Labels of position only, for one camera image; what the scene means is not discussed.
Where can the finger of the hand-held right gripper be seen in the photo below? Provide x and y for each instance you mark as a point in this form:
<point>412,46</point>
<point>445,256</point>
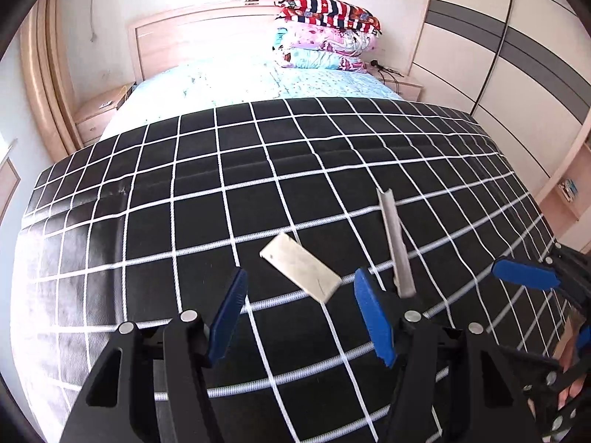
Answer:
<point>524,274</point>
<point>549,380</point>

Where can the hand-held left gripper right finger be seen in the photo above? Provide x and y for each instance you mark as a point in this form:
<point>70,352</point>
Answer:
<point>374,318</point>

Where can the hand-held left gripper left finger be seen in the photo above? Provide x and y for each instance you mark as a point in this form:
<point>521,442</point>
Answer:
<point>228,318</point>

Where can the person's right hand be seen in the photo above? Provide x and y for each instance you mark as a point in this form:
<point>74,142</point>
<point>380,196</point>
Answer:
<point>569,392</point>

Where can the pink wooden open shelf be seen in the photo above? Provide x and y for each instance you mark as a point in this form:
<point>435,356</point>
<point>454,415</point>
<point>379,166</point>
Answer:
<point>565,212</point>

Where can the row of books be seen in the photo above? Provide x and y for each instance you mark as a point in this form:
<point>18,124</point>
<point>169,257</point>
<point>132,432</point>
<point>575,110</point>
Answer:
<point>569,189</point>

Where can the black white checkered blanket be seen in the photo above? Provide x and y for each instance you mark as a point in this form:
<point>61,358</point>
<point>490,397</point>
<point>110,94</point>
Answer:
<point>184,184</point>

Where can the wooden nightstand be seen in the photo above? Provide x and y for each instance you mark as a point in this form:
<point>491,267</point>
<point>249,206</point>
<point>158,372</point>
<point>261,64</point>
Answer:
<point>406,85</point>
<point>99,110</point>

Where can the light blue bedsheet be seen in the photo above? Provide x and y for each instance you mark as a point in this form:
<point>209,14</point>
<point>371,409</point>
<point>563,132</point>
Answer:
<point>231,83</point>

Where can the white grey sliding wardrobe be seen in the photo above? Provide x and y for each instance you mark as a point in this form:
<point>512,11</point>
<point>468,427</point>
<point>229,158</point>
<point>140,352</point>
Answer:
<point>485,32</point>

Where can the wooden framed panel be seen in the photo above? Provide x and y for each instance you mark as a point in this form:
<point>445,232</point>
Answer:
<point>8,180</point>

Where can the light blue printed pillow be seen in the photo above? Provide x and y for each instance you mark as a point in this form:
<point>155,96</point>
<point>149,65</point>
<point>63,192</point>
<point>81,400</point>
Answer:
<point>318,59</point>

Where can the pink printed pillow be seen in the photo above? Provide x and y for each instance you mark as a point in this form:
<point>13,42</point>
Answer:
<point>323,40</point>

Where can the wooden bed headboard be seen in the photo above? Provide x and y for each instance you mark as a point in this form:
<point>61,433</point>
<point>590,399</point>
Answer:
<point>194,32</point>

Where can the curved wooden corner shelf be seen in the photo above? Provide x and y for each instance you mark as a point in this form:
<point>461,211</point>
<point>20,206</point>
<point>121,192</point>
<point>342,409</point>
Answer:
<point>46,78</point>

